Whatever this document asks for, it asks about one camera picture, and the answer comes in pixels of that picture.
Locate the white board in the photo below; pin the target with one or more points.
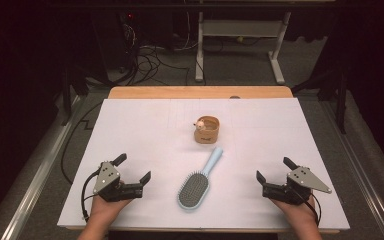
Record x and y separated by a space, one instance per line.
146 133

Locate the small yellow ball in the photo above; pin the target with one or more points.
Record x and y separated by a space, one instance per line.
240 39

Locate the wooden cup with small figure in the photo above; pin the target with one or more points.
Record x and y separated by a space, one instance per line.
207 135

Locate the person's right hand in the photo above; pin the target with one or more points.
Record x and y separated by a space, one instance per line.
300 213

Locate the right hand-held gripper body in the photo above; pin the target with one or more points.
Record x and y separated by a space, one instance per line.
296 186

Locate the dark computer tower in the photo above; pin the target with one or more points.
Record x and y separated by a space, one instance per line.
116 36

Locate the black stand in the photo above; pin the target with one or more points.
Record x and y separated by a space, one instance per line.
67 96

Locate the white metal table frame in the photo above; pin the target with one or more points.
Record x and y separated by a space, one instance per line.
240 28

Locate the light blue hairbrush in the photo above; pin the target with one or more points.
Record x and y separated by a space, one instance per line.
193 191

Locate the metal floor rail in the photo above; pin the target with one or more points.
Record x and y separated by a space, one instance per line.
43 170
363 173

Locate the wooden table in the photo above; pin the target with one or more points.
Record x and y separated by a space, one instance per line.
180 92

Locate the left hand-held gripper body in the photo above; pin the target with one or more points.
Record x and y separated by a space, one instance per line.
108 186

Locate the person's left hand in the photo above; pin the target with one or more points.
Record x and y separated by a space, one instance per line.
103 210

